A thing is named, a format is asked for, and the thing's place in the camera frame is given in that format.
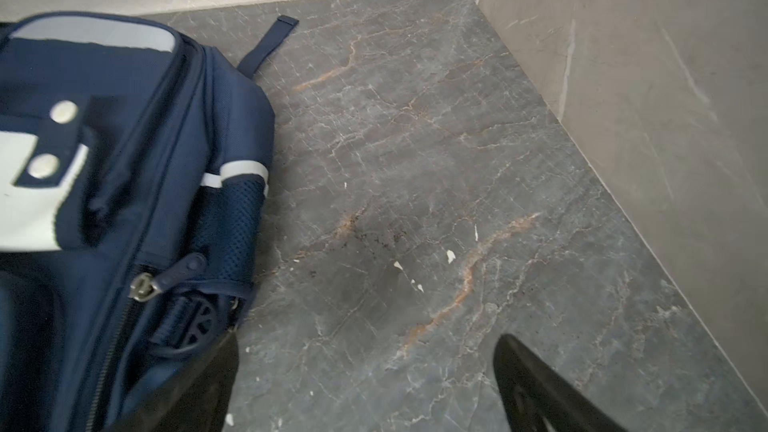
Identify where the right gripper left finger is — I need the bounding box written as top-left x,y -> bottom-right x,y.
110,331 -> 239,431

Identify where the navy blue student backpack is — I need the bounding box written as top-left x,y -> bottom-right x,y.
1,12 -> 297,431

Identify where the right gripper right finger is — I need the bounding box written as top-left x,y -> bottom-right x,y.
493,334 -> 624,431

